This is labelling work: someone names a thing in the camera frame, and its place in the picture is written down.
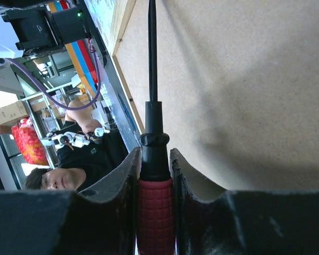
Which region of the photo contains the red black screwdriver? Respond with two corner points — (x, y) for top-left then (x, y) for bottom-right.
(137, 1), (175, 254)

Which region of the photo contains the wooden picture frame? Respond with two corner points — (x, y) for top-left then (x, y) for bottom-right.
(106, 0), (319, 192)

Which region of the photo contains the floral patterned table mat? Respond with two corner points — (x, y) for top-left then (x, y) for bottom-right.
(85, 0), (116, 45)

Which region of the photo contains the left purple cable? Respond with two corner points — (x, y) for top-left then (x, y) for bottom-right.
(5, 45), (102, 111)

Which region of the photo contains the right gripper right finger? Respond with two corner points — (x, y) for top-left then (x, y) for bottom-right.
(170, 148), (319, 254)

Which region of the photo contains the red patterned bag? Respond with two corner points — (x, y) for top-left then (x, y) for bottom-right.
(11, 118), (48, 166)

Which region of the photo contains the white teleoperation leader device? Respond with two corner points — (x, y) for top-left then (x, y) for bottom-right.
(40, 127), (111, 149)

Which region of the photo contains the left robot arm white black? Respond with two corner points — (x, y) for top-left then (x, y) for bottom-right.
(0, 6), (89, 58)

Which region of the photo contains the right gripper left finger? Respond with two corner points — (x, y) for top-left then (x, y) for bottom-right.
(0, 148), (141, 254)

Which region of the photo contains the person in black shirt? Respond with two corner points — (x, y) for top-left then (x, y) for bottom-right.
(24, 99), (129, 192)

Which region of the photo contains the cardboard box background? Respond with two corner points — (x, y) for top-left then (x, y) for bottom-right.
(0, 100), (29, 125)

